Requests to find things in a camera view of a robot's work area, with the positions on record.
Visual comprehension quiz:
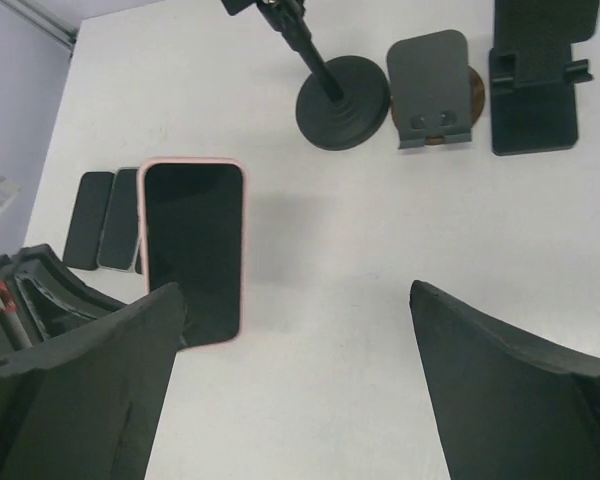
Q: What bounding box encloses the phone with pink case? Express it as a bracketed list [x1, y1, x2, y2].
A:
[137, 157, 245, 349]

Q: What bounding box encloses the left aluminium frame post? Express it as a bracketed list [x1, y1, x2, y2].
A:
[0, 0, 78, 50]

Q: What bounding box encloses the brown round base phone stand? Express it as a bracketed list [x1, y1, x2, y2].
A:
[386, 29, 485, 150]

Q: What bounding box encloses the phone with clear case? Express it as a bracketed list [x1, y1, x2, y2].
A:
[97, 168, 139, 272]

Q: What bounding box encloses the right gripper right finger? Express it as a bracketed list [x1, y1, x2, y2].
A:
[410, 281, 600, 479]

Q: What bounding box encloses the black folding phone stand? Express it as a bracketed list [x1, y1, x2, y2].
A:
[489, 0, 600, 156]

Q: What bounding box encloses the black round base clamp stand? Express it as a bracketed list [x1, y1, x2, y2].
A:
[222, 0, 391, 151]

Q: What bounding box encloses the black phone dark case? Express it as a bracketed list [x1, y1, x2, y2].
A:
[63, 171, 114, 271]

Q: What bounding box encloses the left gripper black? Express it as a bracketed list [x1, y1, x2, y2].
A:
[0, 244, 125, 357]

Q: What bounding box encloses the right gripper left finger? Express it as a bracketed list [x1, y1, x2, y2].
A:
[0, 283, 186, 479]

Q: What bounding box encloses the phone with beige case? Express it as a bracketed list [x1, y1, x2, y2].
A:
[134, 250, 143, 275]

